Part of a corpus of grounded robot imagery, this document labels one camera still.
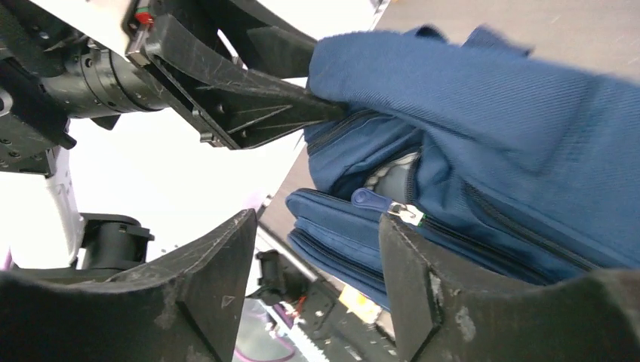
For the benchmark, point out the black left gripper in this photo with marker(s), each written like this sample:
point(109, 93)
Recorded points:
point(229, 106)

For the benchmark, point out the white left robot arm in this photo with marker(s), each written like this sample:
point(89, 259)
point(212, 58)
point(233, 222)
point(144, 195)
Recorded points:
point(62, 60)

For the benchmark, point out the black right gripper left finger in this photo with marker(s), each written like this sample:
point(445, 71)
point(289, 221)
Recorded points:
point(183, 306)

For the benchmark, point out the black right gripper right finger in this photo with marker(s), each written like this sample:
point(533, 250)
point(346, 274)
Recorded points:
point(445, 308)

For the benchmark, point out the orange spiral notepad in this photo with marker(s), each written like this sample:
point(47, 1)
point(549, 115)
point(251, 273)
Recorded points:
point(360, 305)

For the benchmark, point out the navy blue backpack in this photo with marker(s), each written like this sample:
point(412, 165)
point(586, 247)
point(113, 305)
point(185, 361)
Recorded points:
point(527, 168)

